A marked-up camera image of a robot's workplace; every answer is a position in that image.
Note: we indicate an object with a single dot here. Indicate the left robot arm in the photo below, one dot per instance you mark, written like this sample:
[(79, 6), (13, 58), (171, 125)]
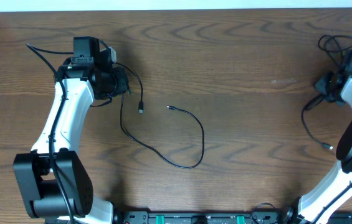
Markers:
[(53, 183)]

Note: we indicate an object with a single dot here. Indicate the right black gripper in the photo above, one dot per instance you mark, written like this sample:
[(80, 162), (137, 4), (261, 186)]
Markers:
[(322, 86)]

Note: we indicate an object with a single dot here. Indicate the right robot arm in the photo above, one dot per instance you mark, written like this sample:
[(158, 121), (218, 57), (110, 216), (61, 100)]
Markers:
[(335, 188)]

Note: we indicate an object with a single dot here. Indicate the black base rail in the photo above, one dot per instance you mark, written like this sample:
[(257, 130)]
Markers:
[(143, 217)]

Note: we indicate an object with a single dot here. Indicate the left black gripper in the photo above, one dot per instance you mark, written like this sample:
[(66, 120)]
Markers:
[(121, 82)]

